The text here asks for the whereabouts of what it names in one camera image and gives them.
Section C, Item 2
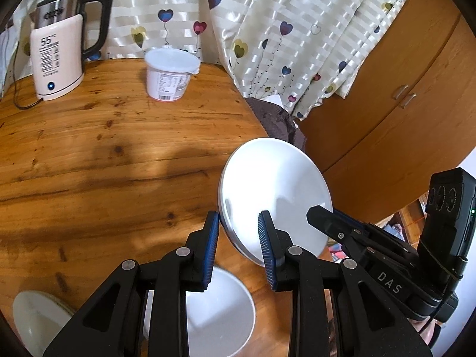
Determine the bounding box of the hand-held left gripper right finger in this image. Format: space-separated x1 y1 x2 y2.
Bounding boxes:
258 210 434 357

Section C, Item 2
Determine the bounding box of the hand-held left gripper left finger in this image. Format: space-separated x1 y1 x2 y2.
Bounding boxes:
43 210 221 357

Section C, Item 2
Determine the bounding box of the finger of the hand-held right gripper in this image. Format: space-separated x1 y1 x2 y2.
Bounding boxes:
333 208 374 236
306 204 374 266

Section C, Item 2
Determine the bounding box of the white plate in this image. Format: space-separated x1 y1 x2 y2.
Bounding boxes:
12 291 65 357
218 137 334 268

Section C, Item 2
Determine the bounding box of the white ceramic bowl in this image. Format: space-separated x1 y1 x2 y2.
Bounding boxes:
143 266 257 357

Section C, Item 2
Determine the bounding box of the dark brown cloth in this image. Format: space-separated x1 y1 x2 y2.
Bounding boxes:
245 97 308 154

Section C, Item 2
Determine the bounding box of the wooden cabinet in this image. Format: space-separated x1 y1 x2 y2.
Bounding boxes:
297 0 476 224

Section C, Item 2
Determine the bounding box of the white plastic tub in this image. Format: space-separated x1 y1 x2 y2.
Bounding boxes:
144 48 201 102

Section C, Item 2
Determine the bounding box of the heart print curtain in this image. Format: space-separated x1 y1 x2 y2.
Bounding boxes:
0 0 422 121

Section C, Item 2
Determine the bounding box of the white electric kettle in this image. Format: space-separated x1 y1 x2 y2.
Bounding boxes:
29 0 114 101

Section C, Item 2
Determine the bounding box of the black kettle cord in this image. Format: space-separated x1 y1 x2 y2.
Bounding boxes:
12 76 44 111

